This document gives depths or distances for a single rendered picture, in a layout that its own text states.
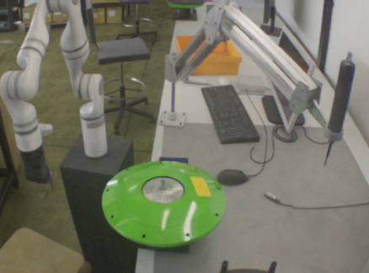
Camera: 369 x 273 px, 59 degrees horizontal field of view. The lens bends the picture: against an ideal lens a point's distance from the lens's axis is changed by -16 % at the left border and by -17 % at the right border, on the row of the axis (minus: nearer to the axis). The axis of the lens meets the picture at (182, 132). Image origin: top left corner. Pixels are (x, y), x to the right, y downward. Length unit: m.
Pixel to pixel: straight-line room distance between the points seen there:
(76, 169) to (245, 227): 0.67
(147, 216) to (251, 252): 0.32
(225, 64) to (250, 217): 1.00
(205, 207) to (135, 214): 0.17
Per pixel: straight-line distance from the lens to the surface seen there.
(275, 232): 1.10
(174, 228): 0.86
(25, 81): 0.85
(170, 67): 1.40
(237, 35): 1.06
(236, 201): 1.18
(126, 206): 0.91
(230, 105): 1.62
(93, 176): 1.41
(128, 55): 2.94
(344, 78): 0.79
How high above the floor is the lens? 1.71
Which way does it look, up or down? 33 degrees down
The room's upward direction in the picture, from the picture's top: 2 degrees clockwise
